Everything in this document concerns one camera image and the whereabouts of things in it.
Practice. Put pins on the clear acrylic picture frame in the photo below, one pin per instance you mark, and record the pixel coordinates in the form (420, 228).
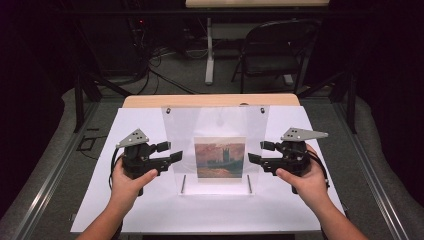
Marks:
(216, 160)

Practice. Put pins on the person's left hand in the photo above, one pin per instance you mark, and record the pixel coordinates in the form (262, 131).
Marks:
(126, 188)

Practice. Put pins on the white-legged background desk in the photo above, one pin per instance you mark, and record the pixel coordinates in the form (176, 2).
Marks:
(210, 50)

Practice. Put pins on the aluminium floor rail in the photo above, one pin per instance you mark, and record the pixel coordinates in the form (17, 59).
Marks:
(370, 180)
(50, 180)

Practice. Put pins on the wooden table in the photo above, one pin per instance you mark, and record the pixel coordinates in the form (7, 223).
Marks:
(206, 100)

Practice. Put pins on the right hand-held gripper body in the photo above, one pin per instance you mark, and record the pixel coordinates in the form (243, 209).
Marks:
(293, 156)

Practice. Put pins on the black folding chair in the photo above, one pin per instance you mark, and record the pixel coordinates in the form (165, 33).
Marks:
(276, 43)

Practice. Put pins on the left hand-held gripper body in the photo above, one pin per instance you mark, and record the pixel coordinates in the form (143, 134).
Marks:
(140, 158)

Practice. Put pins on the black metal stand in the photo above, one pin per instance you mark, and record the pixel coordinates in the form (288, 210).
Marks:
(79, 100)
(350, 100)

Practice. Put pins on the person's right hand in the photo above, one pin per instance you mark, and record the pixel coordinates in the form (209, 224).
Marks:
(310, 186)

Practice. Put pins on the dark computer tower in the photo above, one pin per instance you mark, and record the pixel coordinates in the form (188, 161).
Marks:
(120, 43)

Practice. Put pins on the white table cover sheet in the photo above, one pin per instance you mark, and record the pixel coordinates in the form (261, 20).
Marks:
(100, 200)

